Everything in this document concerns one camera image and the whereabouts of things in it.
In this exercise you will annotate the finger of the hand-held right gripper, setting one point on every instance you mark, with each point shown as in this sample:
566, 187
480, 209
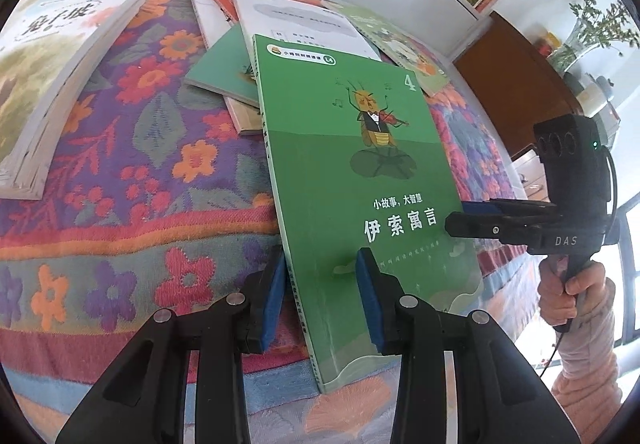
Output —
500, 206
490, 226

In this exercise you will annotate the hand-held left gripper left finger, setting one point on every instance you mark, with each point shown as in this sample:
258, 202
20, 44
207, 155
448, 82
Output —
274, 304

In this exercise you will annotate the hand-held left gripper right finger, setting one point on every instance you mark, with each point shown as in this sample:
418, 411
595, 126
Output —
367, 304

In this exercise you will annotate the green cricket cover book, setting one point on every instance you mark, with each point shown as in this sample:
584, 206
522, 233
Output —
350, 174

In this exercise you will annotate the tan cover book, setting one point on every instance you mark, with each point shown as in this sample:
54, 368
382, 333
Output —
242, 117

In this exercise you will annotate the light green illustrated book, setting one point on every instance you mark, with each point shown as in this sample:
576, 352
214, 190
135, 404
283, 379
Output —
400, 44

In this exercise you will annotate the teal green thin book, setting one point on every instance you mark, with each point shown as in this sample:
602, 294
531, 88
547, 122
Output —
220, 69

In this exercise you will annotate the white book with robed woman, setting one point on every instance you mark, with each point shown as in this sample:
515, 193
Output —
300, 19

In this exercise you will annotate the red cover book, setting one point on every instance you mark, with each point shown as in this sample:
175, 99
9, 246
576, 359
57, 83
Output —
224, 7

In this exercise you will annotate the brown landscape cover book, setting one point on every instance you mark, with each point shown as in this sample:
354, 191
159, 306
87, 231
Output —
50, 49

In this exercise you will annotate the person's right forearm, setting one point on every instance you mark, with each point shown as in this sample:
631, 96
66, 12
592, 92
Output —
590, 374

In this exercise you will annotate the person's right hand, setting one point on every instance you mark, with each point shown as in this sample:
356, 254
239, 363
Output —
550, 294

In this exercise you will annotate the white pot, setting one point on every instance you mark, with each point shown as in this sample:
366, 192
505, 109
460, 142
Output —
592, 94

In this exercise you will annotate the brown wooden cabinet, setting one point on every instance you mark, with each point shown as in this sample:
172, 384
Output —
515, 89

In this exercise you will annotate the red yellow box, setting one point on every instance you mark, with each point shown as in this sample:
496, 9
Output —
550, 42

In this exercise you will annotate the green plant in glass vase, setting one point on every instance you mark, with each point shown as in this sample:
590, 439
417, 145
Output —
590, 24

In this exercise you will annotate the floral patterned blanket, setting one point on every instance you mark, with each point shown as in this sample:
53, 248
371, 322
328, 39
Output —
125, 174

